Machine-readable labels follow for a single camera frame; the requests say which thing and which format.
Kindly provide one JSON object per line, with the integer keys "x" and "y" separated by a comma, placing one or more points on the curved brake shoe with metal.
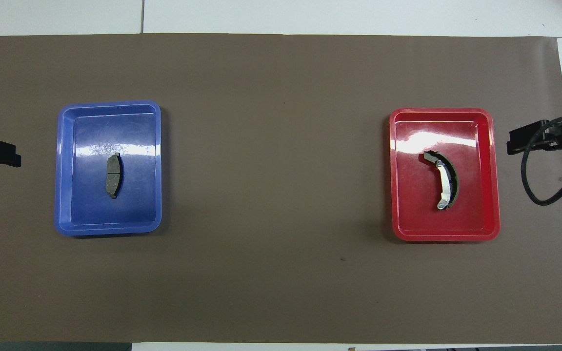
{"x": 449, "y": 178}

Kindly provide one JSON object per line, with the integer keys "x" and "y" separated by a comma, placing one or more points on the brown table mat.
{"x": 281, "y": 146}

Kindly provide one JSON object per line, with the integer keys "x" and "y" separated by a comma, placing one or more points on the blue plastic tray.
{"x": 134, "y": 204}

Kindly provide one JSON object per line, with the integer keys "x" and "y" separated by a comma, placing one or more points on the dark grey brake pad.
{"x": 112, "y": 175}

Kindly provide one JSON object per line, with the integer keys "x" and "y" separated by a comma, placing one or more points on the red plastic tray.
{"x": 412, "y": 204}

